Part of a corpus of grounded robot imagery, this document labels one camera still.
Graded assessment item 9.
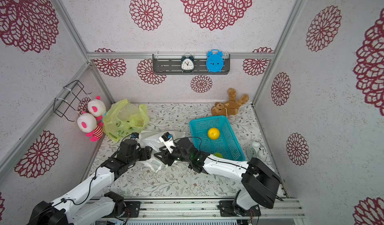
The white plastic bag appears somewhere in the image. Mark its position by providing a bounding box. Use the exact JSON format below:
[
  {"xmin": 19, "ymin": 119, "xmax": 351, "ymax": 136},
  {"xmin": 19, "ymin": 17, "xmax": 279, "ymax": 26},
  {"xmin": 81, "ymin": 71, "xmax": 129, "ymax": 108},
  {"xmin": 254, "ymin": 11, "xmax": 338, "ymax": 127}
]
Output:
[{"xmin": 136, "ymin": 130, "xmax": 187, "ymax": 173}]

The yellow fruit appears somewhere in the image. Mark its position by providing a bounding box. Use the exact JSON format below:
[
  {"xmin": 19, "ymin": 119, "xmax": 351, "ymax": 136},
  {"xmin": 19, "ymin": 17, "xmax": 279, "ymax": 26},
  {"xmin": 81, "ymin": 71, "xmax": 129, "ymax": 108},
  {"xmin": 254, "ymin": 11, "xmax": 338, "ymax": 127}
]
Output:
[{"xmin": 207, "ymin": 127, "xmax": 220, "ymax": 140}]

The yellow-green plastic bag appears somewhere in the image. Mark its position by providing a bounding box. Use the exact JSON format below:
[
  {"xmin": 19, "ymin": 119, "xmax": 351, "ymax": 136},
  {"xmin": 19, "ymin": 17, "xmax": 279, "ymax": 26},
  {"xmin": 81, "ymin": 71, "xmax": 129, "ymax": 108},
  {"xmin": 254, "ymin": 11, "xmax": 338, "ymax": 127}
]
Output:
[{"xmin": 102, "ymin": 99, "xmax": 150, "ymax": 142}]

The green apple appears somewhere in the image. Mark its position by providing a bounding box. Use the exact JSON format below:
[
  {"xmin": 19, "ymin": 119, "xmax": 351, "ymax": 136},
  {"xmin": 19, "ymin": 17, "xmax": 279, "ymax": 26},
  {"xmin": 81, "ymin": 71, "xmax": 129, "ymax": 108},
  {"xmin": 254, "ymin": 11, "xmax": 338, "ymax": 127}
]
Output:
[{"xmin": 214, "ymin": 152, "xmax": 223, "ymax": 158}]

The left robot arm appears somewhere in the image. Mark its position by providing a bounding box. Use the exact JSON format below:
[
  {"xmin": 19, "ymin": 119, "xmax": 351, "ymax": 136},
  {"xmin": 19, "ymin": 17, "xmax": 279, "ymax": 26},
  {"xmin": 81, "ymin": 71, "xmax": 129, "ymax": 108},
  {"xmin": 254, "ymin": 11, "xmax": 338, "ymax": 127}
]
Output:
[{"xmin": 29, "ymin": 139, "xmax": 153, "ymax": 225}]

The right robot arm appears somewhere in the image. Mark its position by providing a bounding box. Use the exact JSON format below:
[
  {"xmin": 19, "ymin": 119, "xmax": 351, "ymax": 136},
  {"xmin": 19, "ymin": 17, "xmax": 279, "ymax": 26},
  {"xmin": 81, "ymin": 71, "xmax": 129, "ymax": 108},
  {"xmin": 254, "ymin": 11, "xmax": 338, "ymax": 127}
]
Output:
[{"xmin": 154, "ymin": 132, "xmax": 282, "ymax": 216}]

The teal plastic basket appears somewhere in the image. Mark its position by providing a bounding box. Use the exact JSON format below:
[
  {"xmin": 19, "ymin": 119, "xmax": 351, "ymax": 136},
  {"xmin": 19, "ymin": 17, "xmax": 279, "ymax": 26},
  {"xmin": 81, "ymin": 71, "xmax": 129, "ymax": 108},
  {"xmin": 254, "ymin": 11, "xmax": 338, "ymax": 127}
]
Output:
[{"xmin": 189, "ymin": 115, "xmax": 246, "ymax": 161}]

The white pink plush lower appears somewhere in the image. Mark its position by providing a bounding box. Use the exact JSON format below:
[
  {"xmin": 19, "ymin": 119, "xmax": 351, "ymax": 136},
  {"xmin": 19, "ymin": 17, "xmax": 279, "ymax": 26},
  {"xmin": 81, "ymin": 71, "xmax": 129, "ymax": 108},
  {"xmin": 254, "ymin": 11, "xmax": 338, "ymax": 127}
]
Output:
[{"xmin": 77, "ymin": 112, "xmax": 104, "ymax": 142}]

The white pink plush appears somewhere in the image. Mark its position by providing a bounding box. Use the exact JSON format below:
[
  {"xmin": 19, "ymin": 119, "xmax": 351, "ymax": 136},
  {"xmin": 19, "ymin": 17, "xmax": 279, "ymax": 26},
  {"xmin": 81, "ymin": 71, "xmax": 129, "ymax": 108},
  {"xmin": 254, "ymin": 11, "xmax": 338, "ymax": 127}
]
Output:
[
  {"xmin": 77, "ymin": 112, "xmax": 104, "ymax": 142},
  {"xmin": 87, "ymin": 96, "xmax": 107, "ymax": 121}
]

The white pink plush upper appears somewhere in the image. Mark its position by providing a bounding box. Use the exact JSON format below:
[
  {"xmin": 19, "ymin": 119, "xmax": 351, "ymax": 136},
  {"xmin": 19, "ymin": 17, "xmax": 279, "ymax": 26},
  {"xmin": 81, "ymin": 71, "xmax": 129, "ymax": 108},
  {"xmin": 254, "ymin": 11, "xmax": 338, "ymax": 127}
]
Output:
[{"xmin": 87, "ymin": 96, "xmax": 107, "ymax": 121}]

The brown teddy bear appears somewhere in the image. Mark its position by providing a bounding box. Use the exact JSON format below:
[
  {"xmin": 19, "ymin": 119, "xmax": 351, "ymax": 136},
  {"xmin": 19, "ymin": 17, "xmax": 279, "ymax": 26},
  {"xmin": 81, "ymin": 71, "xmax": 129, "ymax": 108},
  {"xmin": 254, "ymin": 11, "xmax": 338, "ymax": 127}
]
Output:
[{"xmin": 211, "ymin": 88, "xmax": 249, "ymax": 117}]

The white alarm clock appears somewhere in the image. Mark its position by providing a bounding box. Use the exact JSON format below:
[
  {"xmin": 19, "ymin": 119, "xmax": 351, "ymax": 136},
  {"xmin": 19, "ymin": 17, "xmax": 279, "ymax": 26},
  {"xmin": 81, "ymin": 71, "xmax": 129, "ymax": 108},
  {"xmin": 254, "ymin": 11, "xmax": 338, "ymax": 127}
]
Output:
[{"xmin": 247, "ymin": 141, "xmax": 268, "ymax": 162}]

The dark green alarm clock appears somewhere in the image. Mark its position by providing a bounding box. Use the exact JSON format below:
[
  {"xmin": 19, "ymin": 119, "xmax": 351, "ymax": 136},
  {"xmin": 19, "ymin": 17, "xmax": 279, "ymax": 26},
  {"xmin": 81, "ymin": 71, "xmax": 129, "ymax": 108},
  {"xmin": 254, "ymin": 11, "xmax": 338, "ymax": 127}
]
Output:
[{"xmin": 181, "ymin": 56, "xmax": 195, "ymax": 73}]

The blue alarm clock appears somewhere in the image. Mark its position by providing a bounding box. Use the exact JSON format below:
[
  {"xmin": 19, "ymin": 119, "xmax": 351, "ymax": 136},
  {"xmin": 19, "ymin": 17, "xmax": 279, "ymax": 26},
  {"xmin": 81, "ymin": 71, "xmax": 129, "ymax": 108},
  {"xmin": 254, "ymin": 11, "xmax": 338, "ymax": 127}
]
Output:
[{"xmin": 206, "ymin": 49, "xmax": 224, "ymax": 72}]

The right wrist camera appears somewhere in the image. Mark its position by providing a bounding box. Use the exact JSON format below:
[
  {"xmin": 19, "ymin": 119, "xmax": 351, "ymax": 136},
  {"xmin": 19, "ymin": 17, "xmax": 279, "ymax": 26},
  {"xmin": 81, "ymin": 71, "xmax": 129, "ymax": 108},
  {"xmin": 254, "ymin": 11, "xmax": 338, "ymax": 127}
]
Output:
[{"xmin": 160, "ymin": 132, "xmax": 176, "ymax": 153}]

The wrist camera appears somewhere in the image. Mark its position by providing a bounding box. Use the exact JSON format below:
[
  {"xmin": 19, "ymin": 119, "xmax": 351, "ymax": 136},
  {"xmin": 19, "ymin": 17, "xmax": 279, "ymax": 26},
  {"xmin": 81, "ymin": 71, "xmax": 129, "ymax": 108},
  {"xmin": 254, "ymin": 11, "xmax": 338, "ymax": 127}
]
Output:
[
  {"xmin": 129, "ymin": 132, "xmax": 140, "ymax": 140},
  {"xmin": 160, "ymin": 132, "xmax": 176, "ymax": 153}
]

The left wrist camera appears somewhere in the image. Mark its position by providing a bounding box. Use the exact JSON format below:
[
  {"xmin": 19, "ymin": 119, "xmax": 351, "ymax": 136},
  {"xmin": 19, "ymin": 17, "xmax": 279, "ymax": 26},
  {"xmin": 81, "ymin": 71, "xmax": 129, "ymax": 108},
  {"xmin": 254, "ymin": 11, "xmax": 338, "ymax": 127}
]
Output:
[{"xmin": 129, "ymin": 132, "xmax": 140, "ymax": 140}]

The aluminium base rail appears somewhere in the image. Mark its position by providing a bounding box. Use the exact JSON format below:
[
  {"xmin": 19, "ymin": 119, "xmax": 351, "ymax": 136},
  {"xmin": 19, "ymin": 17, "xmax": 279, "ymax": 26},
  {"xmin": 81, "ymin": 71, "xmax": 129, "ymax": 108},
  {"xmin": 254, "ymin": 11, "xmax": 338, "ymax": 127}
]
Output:
[{"xmin": 116, "ymin": 197, "xmax": 306, "ymax": 221}]

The black wire rack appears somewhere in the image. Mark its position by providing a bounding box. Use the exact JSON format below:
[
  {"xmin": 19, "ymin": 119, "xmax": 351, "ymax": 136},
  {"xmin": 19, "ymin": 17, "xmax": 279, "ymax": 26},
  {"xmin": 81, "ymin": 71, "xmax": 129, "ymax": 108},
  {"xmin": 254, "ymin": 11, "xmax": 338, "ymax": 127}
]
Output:
[{"xmin": 53, "ymin": 80, "xmax": 91, "ymax": 122}]

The grey wall shelf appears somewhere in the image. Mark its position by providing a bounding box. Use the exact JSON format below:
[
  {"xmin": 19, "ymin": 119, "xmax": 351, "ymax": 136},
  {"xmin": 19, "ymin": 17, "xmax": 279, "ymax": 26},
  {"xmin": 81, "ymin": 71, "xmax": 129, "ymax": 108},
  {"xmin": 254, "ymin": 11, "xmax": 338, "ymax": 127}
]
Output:
[{"xmin": 152, "ymin": 54, "xmax": 231, "ymax": 75}]

